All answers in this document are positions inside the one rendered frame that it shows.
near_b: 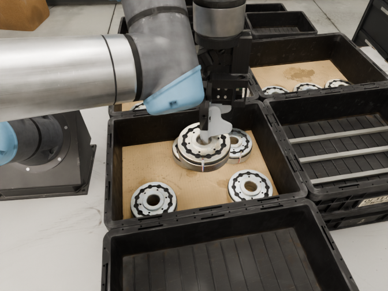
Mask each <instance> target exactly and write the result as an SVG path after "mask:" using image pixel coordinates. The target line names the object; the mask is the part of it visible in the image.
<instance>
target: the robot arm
mask: <svg viewBox="0 0 388 291"><path fill-rule="evenodd" d="M116 1H118V2H120V1H121V3H122V7H123V10H124V15H125V19H126V24H127V28H128V32H129V33H126V34H107V35H77V36H48V37H32V38H2V39H0V166H2V165H4V164H7V163H14V162H17V163H20V164H22V165H27V166H37V165H42V164H45V163H47V162H49V161H51V160H53V159H54V158H55V157H56V156H57V155H58V153H59V152H60V150H61V147H62V144H63V139H64V137H63V132H62V128H61V126H60V124H59V122H58V121H57V120H56V119H55V118H54V117H53V116H52V115H51V114H58V113H65V112H69V111H76V110H84V109H91V108H96V107H103V106H110V105H117V104H122V103H129V102H137V101H141V100H143V104H144V105H145V106H146V109H147V112H148V113H149V114H151V115H161V114H169V113H175V112H178V111H183V110H186V109H190V108H193V107H196V106H198V105H200V107H199V121H200V138H201V140H202V142H203V143H204V145H208V138H209V137H211V136H216V135H222V134H226V133H229V132H231V131H232V124H231V123H229V122H227V121H225V120H223V119H222V118H221V114H224V113H228V112H229V111H230V110H231V109H232V107H245V103H246V97H247V89H248V69H249V60H250V55H251V46H252V36H251V30H250V29H244V19H245V7H246V0H193V29H194V30H195V42H196V43H197V44H198V45H197V46H195V43H194V40H193V35H192V30H191V25H190V22H189V17H188V11H187V8H186V3H185V0H116ZM243 88H245V92H244V101H237V100H235V99H242V96H243V95H242V93H243ZM209 117H211V120H209Z"/></svg>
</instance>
